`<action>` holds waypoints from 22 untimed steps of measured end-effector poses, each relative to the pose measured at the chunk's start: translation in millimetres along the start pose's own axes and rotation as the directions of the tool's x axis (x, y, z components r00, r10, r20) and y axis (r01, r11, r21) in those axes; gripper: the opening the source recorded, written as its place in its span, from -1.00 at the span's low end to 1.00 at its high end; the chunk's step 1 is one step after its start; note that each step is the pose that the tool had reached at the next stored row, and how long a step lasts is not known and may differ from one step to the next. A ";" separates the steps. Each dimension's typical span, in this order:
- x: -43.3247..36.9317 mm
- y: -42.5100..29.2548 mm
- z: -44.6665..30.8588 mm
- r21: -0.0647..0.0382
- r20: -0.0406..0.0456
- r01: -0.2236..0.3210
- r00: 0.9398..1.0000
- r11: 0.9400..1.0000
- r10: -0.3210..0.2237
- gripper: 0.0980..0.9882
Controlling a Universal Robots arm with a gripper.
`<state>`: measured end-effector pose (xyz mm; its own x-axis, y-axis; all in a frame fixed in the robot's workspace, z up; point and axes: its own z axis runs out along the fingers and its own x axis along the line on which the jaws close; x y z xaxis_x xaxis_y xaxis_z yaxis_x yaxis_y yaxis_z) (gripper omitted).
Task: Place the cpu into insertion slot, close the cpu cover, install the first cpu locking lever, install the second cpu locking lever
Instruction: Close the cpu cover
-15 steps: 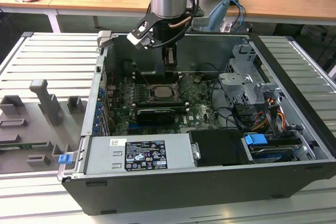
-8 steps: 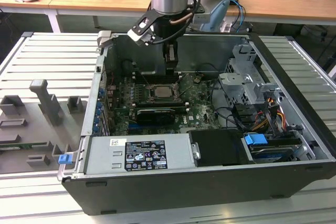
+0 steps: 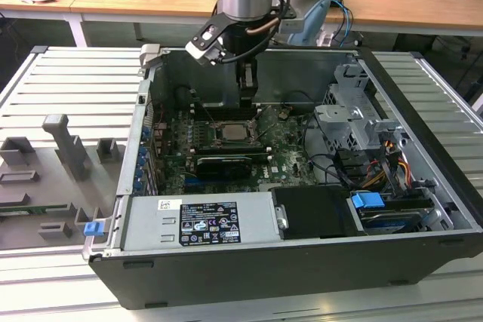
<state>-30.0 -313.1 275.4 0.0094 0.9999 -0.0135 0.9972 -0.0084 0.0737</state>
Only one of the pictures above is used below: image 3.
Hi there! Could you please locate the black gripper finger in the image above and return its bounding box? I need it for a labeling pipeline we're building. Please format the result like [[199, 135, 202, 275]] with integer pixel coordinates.
[[235, 60, 260, 109]]

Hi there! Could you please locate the metal CPU socket cover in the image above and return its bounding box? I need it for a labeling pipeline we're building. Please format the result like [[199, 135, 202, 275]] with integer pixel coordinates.
[[249, 105, 282, 139]]

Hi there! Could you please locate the small square silver CPU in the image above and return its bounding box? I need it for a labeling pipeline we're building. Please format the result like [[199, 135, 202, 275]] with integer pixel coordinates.
[[220, 124, 247, 142]]

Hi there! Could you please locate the black RAM slot bank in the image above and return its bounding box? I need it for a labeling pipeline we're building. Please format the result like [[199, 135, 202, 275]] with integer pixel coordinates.
[[192, 102, 263, 120], [192, 143, 273, 161]]

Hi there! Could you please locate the black CPU socket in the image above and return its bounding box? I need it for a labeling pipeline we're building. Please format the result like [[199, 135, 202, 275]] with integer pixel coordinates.
[[214, 120, 262, 149]]

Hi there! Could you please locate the black graphics card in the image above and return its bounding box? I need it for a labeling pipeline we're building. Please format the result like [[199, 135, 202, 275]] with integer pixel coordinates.
[[195, 155, 252, 179]]

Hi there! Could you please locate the green motherboard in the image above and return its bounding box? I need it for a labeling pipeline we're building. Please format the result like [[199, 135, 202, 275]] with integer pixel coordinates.
[[152, 105, 321, 193]]

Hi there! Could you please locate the silver metal disk bay cage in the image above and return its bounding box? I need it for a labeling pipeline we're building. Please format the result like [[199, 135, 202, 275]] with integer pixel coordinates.
[[312, 63, 411, 157]]

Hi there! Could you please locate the small white barcode sticker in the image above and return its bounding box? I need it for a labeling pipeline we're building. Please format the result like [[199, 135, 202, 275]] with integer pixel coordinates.
[[156, 198, 183, 212]]

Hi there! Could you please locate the black label sticker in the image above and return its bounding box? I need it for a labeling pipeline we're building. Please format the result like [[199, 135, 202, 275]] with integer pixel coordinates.
[[180, 201, 239, 245]]

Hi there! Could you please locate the grey power supply unit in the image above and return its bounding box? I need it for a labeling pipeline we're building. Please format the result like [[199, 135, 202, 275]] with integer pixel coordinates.
[[120, 192, 282, 251]]

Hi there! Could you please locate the black open PC case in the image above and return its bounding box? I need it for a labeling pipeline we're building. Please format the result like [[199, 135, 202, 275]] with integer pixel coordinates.
[[82, 44, 483, 310]]

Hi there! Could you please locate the hard disk in case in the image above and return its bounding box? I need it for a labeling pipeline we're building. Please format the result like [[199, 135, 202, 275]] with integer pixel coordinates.
[[358, 207, 424, 233]]

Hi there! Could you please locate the blue case latch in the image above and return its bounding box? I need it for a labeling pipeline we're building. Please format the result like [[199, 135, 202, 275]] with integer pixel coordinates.
[[83, 222, 104, 238]]

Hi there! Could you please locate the grey parts rack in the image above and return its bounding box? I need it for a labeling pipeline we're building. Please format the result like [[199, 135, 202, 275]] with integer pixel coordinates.
[[0, 113, 128, 251]]

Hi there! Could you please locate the green circuit board strip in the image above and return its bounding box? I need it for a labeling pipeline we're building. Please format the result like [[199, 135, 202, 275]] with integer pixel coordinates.
[[0, 204, 71, 213]]

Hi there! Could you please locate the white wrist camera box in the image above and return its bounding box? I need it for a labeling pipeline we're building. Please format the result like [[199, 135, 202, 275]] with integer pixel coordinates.
[[184, 22, 228, 71]]

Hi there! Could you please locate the grey case release handle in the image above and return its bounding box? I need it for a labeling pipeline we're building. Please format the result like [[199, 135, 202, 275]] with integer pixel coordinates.
[[138, 43, 163, 70]]

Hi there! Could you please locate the black looped cable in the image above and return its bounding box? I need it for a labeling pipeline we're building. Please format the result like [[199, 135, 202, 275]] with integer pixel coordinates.
[[301, 152, 352, 191]]

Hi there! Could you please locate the blue cable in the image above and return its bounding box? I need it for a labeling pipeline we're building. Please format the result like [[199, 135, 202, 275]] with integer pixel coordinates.
[[327, 0, 355, 50]]

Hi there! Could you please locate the blue disk carrier handle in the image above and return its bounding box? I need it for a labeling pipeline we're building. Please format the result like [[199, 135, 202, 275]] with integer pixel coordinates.
[[349, 192, 384, 210]]

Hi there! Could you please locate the yellow and orange wire bundle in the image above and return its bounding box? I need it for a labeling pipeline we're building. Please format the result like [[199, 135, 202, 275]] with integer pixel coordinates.
[[364, 140, 411, 187]]

